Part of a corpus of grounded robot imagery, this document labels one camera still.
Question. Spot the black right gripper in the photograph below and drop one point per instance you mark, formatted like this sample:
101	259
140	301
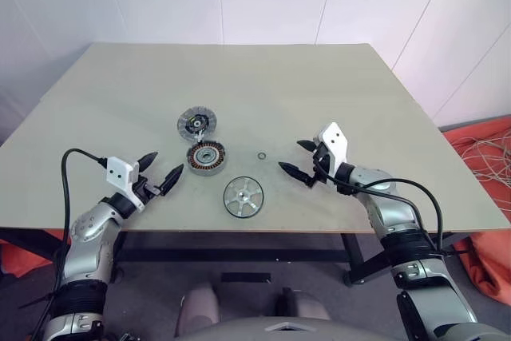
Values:
324	171

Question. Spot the silver spoked cover plate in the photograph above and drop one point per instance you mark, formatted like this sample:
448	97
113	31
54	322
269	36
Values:
242	197

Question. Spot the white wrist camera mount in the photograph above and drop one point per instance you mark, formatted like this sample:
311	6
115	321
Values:
120	171
335	141

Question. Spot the finned silver motor end cap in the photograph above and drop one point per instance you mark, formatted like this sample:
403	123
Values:
187	119

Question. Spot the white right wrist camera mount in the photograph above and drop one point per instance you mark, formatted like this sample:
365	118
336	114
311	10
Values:
335	141

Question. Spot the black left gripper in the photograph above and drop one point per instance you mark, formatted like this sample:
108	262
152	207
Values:
148	190

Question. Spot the black strip on floor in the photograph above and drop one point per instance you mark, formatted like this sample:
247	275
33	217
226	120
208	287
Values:
245	278

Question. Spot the orange floor mat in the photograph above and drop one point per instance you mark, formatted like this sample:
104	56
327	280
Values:
455	137

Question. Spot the dark rounded robot leg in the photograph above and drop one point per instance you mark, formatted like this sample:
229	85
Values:
199	305
307	305

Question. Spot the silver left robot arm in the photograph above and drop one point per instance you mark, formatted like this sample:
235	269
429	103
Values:
88	233

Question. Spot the orange fabric bag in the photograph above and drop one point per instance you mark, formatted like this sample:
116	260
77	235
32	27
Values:
491	265
24	259

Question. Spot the grey robot torso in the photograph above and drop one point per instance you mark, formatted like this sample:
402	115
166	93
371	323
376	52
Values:
319	331

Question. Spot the black metal table frame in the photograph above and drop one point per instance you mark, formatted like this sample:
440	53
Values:
239	255

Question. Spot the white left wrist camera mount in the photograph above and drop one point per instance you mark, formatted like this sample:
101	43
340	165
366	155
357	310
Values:
120	171

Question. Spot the dark rounded right robot leg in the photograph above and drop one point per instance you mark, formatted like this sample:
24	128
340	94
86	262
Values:
307	305

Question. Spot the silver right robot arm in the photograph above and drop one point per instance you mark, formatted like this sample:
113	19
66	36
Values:
393	205

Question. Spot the copper wound stator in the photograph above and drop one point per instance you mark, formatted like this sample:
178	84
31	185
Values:
207	155

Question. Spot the dark rounded left robot leg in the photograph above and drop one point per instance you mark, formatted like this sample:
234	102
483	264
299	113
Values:
199	305

